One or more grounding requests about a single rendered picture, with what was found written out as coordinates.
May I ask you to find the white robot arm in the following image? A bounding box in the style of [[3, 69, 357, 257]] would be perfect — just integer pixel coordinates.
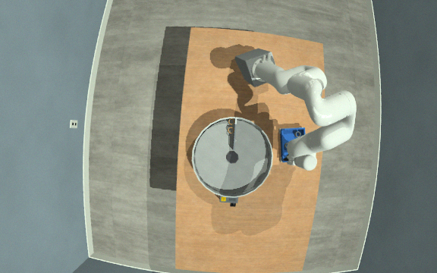
[[252, 53, 357, 171]]

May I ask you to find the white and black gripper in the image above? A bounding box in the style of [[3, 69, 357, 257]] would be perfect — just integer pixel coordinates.
[[283, 155, 295, 165]]

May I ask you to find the blue tray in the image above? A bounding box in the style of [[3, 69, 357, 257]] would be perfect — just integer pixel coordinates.
[[280, 127, 306, 162]]

